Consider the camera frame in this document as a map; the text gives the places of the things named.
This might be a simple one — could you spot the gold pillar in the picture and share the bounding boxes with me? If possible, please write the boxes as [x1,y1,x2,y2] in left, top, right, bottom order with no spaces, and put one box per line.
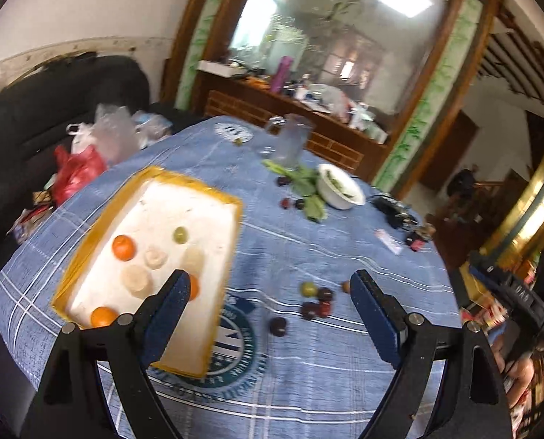
[480,119,544,257]

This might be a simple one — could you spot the bluish plastic bag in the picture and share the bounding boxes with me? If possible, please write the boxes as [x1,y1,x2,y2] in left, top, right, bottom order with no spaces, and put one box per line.
[132,110,173,149]

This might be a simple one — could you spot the white plastic bag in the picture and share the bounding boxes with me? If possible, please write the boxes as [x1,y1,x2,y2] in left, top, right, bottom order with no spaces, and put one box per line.
[306,83,352,117]

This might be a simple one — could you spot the bamboo painted wall panel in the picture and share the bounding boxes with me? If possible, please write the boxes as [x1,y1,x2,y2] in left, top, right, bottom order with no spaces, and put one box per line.
[372,0,483,190]
[176,0,236,110]

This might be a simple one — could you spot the white printed card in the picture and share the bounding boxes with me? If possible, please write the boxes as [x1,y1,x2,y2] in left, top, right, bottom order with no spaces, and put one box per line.
[375,229,404,255]

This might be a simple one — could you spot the green leafy vegetable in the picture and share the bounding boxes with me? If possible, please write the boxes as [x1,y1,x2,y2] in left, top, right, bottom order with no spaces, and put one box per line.
[262,159,328,224]

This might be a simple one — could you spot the wooden counter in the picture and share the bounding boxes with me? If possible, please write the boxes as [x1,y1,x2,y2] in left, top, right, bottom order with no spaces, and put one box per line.
[194,59,391,179]

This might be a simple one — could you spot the long white box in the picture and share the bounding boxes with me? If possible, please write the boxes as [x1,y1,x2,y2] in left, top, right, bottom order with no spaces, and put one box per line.
[198,59,247,77]

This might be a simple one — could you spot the red plastic bag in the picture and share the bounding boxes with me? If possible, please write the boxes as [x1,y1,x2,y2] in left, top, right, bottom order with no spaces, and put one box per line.
[52,144,108,206]

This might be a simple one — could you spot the black jacket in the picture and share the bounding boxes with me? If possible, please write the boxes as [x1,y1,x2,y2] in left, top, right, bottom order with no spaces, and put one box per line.
[448,168,478,199]

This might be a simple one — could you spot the clear plastic bag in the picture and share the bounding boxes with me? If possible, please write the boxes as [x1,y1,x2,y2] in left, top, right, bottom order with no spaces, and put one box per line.
[66,104,140,165]

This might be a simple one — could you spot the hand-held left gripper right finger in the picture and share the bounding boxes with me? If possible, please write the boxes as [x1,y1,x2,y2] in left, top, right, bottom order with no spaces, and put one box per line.
[349,270,513,439]

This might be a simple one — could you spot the cream sugarcane chunk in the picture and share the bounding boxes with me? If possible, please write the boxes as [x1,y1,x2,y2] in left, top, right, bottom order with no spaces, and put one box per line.
[121,264,154,294]
[144,246,168,268]
[181,248,206,275]

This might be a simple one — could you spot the white bowl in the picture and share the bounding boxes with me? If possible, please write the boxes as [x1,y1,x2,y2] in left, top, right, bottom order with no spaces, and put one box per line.
[316,163,367,210]

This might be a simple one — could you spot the black sofa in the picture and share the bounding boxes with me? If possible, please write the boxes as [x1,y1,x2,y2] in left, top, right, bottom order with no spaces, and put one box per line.
[0,55,199,275]

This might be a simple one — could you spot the wooden framed glass partition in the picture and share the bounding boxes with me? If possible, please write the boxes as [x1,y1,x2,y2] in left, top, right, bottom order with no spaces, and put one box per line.
[162,0,503,202]

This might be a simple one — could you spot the yellow box with white foam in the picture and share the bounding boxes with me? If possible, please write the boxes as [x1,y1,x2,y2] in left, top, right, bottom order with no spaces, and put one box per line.
[51,166,244,379]

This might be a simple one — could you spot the blue plaid tablecloth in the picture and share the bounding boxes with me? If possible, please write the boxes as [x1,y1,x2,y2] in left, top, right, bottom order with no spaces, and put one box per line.
[0,116,465,439]

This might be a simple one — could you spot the purple bottle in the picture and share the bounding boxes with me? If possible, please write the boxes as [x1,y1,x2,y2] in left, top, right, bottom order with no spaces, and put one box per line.
[271,56,294,93]

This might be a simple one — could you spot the colourful snack packets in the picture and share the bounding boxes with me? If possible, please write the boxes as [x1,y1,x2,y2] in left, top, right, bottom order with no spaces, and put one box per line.
[13,190,55,243]

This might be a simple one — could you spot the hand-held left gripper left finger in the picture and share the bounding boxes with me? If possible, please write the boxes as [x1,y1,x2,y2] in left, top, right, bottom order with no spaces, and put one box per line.
[20,269,191,439]

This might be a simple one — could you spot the brown wooden door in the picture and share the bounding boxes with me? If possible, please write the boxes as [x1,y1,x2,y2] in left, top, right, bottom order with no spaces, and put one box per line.
[420,110,478,193]

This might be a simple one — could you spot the black round device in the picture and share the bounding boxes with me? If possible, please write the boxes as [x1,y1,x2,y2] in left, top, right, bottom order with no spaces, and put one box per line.
[385,208,412,230]

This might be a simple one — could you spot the green leaves in bowl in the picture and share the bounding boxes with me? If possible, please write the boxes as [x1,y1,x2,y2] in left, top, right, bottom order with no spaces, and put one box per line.
[327,171,359,195]

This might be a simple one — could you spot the clear glass pitcher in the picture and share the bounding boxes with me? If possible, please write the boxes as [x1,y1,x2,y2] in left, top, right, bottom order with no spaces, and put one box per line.
[266,113,316,168]

